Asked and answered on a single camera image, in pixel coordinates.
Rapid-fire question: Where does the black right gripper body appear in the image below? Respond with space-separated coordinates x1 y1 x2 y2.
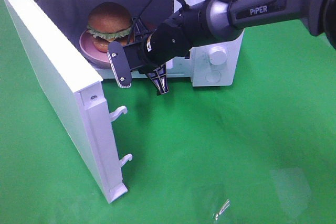
139 7 216 73

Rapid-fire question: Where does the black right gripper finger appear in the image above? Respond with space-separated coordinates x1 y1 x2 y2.
126 17 157 45
146 64 169 95

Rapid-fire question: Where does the burger with lettuce and cheese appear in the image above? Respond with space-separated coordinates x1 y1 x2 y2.
86 2 134 52

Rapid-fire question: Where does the pink round plate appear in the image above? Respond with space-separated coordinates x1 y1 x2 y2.
79 30 110 69

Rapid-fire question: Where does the round white door button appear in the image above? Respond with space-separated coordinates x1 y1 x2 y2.
205 70 222 84

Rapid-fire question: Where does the white microwave door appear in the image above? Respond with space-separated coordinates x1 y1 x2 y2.
5 0 132 202

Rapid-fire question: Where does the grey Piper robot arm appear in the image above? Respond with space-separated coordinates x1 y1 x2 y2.
124 0 335 94

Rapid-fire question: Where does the lower white microwave knob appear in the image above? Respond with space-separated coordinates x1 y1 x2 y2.
208 46 227 66

